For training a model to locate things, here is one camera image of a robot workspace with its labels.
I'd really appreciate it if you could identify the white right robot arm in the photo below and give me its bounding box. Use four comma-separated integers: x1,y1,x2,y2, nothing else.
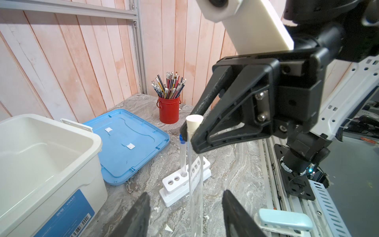
181,1,379,200

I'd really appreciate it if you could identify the cork-stoppered test tube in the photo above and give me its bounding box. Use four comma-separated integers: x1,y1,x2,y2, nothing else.
186,115,203,237

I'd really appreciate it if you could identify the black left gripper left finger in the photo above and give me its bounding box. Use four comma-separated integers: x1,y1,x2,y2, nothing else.
109,192,151,237

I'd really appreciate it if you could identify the white plastic storage bin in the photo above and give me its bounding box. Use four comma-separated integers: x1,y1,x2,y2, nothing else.
1,114,108,237

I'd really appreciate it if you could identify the light blue stapler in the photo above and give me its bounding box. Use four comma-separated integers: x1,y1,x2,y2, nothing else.
254,208,314,237

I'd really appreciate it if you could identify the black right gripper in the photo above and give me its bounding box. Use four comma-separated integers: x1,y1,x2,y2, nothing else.
180,47,334,154

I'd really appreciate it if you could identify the red pencil cup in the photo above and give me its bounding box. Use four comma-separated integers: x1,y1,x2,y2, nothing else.
157,97,181,124

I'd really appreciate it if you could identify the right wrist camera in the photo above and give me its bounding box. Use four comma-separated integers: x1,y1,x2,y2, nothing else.
197,1,294,55

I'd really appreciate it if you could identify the blue plastic bin lid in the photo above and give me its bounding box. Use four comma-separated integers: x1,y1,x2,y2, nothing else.
84,109,170,186

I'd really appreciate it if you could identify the blue-capped test tube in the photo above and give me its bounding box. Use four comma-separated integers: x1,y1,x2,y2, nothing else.
179,134,187,177

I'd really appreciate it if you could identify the bundle of pencils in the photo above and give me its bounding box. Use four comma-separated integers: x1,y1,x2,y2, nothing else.
151,72,187,99

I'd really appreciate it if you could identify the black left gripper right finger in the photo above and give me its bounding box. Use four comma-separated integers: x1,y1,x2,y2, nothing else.
222,190,266,237

